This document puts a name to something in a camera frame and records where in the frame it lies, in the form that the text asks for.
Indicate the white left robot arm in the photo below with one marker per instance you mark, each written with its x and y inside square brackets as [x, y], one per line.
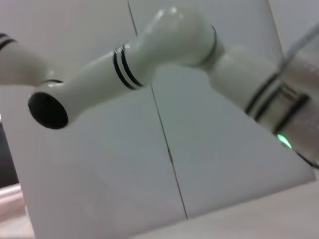
[154, 54]

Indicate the large black wall panel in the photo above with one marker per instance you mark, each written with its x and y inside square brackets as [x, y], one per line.
[6, 154]

